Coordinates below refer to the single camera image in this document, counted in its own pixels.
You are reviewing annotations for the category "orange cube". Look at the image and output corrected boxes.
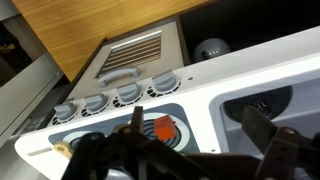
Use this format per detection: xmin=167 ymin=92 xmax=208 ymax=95
xmin=153 ymin=114 xmax=177 ymax=142

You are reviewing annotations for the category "gray stove knob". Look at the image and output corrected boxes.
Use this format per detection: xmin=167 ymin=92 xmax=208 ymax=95
xmin=83 ymin=93 xmax=110 ymax=114
xmin=151 ymin=69 xmax=180 ymax=94
xmin=116 ymin=82 xmax=143 ymax=104
xmin=53 ymin=99 xmax=80 ymax=122

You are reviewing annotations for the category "white storage cabinet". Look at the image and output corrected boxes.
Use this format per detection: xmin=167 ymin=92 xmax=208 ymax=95
xmin=0 ymin=13 xmax=64 ymax=148

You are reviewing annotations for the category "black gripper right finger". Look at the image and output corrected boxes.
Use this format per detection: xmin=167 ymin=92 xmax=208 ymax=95
xmin=241 ymin=105 xmax=301 ymax=180

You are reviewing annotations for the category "black round pan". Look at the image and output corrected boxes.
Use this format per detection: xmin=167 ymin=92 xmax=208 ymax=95
xmin=223 ymin=85 xmax=293 ymax=124

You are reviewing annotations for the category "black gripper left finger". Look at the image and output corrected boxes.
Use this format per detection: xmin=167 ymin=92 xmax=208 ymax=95
xmin=61 ymin=105 xmax=214 ymax=180

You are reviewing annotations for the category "toy oven door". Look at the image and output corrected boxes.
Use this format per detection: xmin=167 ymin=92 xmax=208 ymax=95
xmin=68 ymin=21 xmax=186 ymax=101

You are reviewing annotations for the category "gray toy sink basin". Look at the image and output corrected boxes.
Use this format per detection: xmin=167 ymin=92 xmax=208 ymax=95
xmin=208 ymin=78 xmax=320 ymax=180

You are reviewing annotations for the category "gray toy kettle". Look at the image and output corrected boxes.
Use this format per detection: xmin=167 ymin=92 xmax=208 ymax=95
xmin=193 ymin=37 xmax=231 ymax=63

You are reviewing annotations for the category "white black toy kitchen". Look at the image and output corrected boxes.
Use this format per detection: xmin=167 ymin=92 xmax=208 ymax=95
xmin=13 ymin=0 xmax=320 ymax=180

